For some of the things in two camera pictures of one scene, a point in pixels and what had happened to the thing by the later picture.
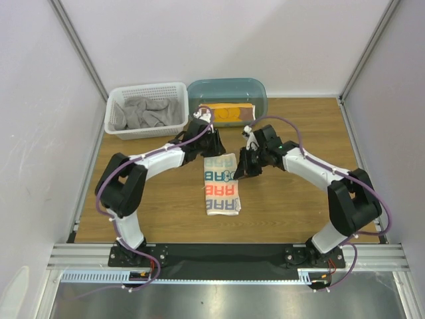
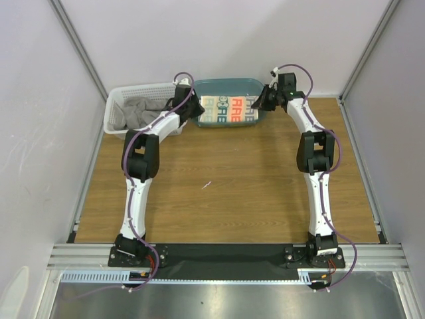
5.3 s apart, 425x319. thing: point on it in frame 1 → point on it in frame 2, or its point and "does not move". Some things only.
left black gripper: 216,145 → 198,109
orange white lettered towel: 222,191 → 228,109
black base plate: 226,260 does not move
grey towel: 145,111 does not move
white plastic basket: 176,90 does not move
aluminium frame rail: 91,263 does not move
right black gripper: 250,161 → 263,101
